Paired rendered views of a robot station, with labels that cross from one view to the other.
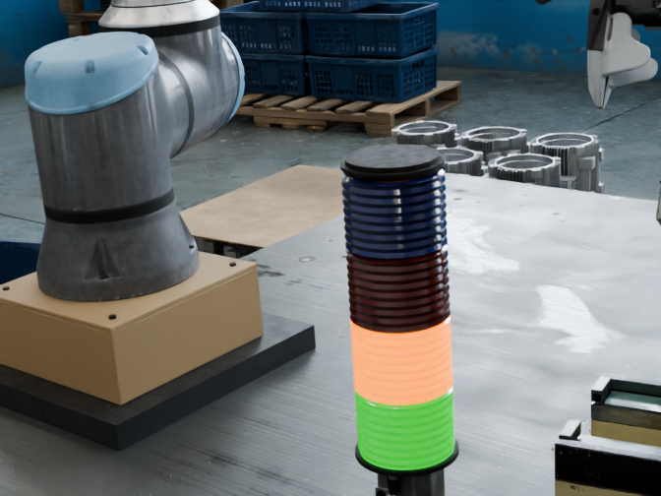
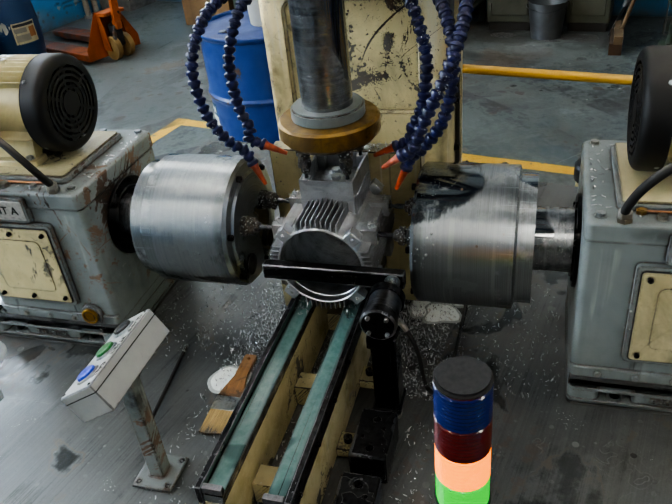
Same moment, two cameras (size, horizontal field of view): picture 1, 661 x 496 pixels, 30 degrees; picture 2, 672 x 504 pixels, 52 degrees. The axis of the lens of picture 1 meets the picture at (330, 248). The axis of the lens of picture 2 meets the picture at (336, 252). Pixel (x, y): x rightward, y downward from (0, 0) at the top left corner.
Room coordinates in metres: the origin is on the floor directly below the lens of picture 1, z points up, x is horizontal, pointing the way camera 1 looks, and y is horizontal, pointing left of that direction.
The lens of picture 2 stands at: (0.88, 0.43, 1.71)
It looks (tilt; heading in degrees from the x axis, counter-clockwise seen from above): 33 degrees down; 260
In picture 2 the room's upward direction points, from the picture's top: 7 degrees counter-clockwise
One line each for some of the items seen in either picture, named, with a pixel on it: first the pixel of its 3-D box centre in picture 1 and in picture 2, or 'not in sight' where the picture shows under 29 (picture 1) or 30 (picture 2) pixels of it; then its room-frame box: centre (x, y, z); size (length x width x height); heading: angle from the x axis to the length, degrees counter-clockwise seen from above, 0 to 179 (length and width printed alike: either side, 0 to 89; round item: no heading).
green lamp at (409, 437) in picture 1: (405, 418); (462, 483); (0.68, -0.04, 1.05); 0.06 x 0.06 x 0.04
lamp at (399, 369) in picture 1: (401, 350); (462, 456); (0.68, -0.04, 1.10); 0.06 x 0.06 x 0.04
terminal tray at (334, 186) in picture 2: not in sight; (336, 182); (0.67, -0.69, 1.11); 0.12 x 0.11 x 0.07; 61
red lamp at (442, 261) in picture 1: (397, 279); (462, 427); (0.68, -0.04, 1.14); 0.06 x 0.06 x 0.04
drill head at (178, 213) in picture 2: not in sight; (185, 217); (0.96, -0.80, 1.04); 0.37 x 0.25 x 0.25; 151
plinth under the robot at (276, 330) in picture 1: (130, 354); not in sight; (1.39, 0.25, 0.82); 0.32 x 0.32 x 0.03; 49
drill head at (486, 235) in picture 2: not in sight; (489, 235); (0.44, -0.52, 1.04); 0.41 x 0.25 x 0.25; 151
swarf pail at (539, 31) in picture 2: not in sight; (546, 18); (-1.81, -4.48, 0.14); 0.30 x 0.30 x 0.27
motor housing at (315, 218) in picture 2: not in sight; (335, 237); (0.69, -0.66, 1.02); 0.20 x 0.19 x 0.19; 61
